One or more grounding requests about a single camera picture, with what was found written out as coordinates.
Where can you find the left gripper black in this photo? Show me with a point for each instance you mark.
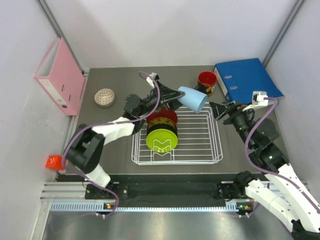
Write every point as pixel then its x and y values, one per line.
pixel 166 94

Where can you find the black gold plate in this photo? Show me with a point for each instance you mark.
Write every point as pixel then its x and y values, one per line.
pixel 160 123

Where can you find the lime green plate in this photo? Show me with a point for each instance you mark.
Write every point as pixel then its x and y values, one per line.
pixel 162 140

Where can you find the red floral bowl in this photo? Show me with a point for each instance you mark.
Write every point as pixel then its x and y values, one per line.
pixel 163 113

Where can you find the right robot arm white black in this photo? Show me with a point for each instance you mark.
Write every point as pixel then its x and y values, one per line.
pixel 296 209

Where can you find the white wire dish rack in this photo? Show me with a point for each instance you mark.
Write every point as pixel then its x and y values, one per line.
pixel 198 141

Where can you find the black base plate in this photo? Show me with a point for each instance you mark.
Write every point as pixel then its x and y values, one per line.
pixel 168 190

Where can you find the blue binder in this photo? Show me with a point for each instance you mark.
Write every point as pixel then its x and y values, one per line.
pixel 238 80

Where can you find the black skull mug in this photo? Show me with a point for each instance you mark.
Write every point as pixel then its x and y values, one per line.
pixel 206 82

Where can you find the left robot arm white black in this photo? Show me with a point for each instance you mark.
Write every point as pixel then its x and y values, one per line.
pixel 85 149

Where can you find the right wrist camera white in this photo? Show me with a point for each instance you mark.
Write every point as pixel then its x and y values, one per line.
pixel 259 100

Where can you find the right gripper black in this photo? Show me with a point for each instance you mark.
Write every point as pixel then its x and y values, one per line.
pixel 233 110

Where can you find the red emergency button box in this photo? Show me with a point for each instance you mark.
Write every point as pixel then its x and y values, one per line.
pixel 54 163

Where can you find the patterned small bowl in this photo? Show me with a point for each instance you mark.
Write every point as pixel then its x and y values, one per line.
pixel 105 97

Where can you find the slotted cable duct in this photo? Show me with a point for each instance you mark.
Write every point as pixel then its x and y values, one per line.
pixel 64 206

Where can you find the pink binder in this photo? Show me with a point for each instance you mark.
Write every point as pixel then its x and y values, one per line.
pixel 61 78

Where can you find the light blue cup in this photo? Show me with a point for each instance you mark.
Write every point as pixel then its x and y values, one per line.
pixel 192 99

